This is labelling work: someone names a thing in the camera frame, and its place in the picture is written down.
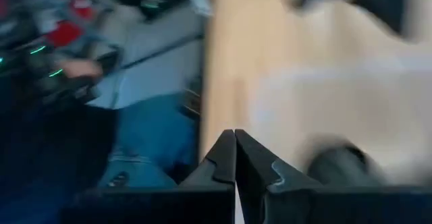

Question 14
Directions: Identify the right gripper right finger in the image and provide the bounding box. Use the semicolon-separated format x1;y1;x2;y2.
235;128;432;224

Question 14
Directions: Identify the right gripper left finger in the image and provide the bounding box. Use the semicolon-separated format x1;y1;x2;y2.
61;128;236;224

